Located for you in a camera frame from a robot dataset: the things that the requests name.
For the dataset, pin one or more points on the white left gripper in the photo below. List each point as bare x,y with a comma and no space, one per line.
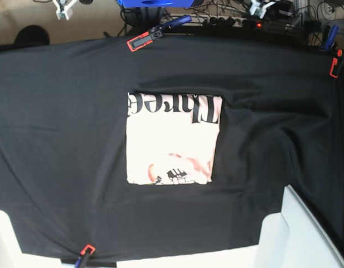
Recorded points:
259,8

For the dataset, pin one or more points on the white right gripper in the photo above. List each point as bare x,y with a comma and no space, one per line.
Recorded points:
64,9

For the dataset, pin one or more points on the pink T-shirt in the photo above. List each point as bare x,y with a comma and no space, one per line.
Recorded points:
171,138

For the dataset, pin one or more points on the black power strip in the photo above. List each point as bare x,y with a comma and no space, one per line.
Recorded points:
224,21

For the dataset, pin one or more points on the blue plastic box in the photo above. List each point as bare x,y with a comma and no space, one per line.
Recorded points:
156,3

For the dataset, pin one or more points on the orange black clamp right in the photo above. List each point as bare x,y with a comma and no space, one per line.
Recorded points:
329,45

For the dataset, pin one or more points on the orange black clamp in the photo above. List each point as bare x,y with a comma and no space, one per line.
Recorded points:
329,45
155,33

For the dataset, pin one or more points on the orange black clamp top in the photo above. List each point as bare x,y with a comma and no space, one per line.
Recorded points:
155,33

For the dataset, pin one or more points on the black table cloth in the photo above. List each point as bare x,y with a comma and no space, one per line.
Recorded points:
63,165

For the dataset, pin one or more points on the white box right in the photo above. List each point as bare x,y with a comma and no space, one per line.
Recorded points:
294,238

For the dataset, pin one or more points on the white box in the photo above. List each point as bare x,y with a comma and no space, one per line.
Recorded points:
10,252
294,238

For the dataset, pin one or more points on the white box left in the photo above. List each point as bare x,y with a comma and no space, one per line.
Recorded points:
10,252

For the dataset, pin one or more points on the blue clamp bottom edge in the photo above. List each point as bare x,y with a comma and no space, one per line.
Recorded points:
85,255

